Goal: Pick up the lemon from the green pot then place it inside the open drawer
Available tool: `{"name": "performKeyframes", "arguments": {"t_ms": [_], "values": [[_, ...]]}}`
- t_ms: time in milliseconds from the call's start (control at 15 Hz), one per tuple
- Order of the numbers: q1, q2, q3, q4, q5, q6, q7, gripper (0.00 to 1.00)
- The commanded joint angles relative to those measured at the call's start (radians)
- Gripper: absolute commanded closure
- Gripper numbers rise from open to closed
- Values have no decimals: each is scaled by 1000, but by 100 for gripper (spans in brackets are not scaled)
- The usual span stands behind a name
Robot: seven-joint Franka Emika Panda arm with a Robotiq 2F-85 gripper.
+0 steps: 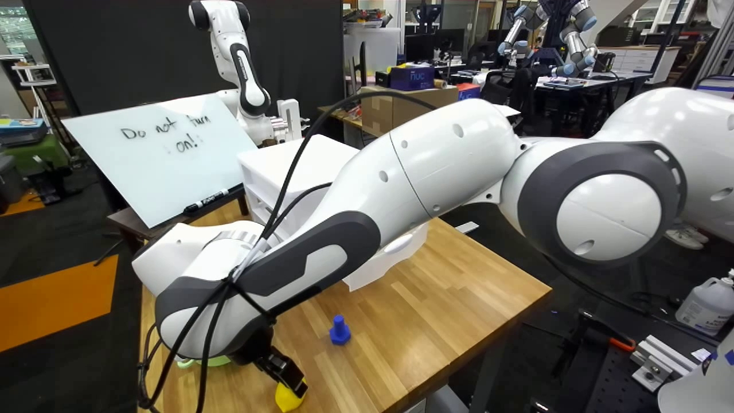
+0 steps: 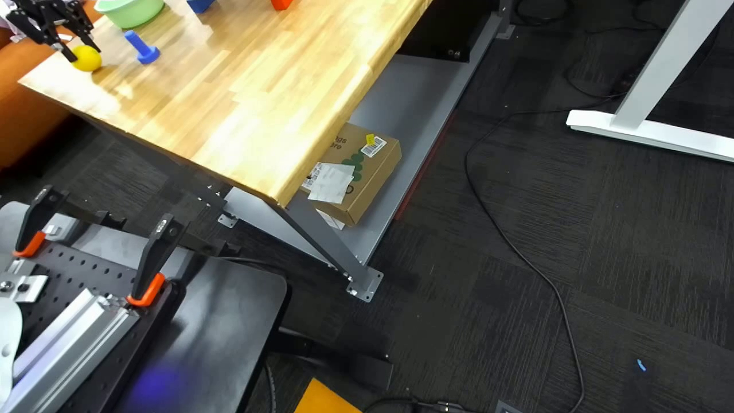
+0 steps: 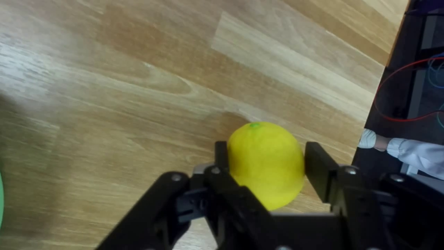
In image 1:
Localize blue plastic peg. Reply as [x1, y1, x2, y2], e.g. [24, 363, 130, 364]
[328, 314, 353, 349]

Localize white plastic bottle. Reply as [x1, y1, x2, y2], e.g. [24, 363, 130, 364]
[675, 267, 734, 334]

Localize black backdrop panel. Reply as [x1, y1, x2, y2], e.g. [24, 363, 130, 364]
[21, 0, 346, 124]

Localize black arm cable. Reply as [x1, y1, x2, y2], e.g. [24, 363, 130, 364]
[135, 87, 443, 413]

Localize blue storage crate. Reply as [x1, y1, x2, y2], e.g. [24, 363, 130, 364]
[376, 61, 438, 91]

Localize black clamp orange handle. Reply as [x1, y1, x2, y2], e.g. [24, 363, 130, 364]
[561, 306, 639, 375]

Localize orange floor mat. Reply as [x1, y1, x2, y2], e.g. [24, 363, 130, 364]
[0, 251, 123, 356]

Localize whiteboard with handwriting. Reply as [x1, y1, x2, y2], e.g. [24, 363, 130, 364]
[63, 93, 259, 228]

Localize aluminium extrusion profile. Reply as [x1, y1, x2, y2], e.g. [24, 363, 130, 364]
[632, 332, 695, 394]

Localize large cardboard box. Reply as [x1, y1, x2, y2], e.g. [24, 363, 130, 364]
[358, 80, 463, 142]

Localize translucent plastic drawer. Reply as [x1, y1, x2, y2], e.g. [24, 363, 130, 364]
[342, 220, 431, 294]

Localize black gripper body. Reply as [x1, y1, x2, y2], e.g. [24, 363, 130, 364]
[227, 323, 281, 370]

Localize yellow lemon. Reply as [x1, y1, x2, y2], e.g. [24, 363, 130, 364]
[273, 380, 311, 413]

